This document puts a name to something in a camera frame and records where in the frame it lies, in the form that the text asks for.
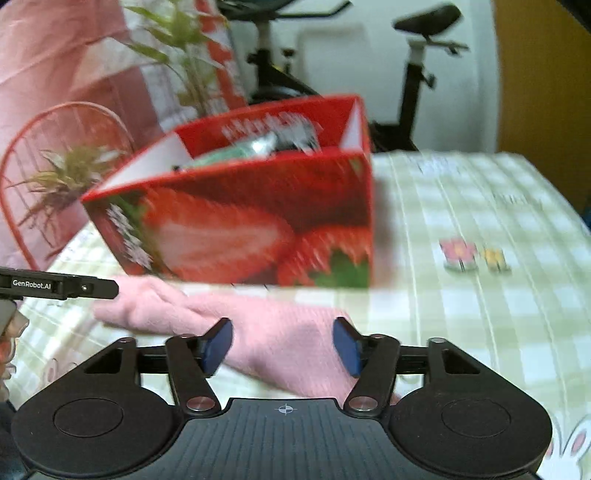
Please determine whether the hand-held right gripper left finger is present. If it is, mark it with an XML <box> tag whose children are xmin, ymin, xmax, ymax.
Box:
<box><xmin>83</xmin><ymin>318</ymin><xmax>234</xmax><ymax>416</ymax></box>

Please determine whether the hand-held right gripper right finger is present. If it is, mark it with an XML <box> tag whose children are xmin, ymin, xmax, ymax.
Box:
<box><xmin>332</xmin><ymin>316</ymin><xmax>483</xmax><ymax>416</ymax></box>

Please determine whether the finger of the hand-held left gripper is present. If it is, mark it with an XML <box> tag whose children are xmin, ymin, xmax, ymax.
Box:
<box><xmin>65</xmin><ymin>274</ymin><xmax>120</xmax><ymax>301</ymax></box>

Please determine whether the pink cloth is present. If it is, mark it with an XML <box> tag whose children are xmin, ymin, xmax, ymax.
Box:
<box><xmin>92</xmin><ymin>276</ymin><xmax>402</xmax><ymax>407</ymax></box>

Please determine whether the red cardboard box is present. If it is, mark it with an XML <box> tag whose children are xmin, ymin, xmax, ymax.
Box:
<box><xmin>81</xmin><ymin>95</ymin><xmax>375</xmax><ymax>289</ymax></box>

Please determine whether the person's left hand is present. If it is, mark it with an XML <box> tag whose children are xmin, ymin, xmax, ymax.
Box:
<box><xmin>0</xmin><ymin>307</ymin><xmax>29</xmax><ymax>393</ymax></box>

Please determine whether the pale green packet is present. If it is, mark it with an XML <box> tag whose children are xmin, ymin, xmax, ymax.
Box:
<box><xmin>182</xmin><ymin>141</ymin><xmax>273</xmax><ymax>169</ymax></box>

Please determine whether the black exercise bike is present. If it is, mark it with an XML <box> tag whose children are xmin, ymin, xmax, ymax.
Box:
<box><xmin>217</xmin><ymin>0</ymin><xmax>469</xmax><ymax>153</ymax></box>

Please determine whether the wooden door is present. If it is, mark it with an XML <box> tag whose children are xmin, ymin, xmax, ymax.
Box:
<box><xmin>493</xmin><ymin>0</ymin><xmax>591</xmax><ymax>222</ymax></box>

